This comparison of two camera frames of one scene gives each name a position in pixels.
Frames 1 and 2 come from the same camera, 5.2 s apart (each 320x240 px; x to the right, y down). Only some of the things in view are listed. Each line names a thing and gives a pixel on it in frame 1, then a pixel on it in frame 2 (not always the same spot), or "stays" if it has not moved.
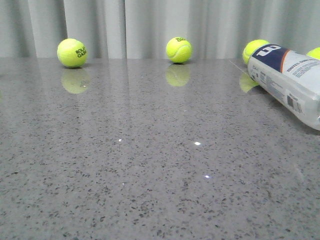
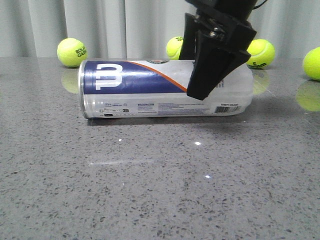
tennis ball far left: (72, 53) stays
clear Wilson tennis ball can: (291, 78) to (117, 88)
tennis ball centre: (179, 50) stays
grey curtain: (142, 28) stays
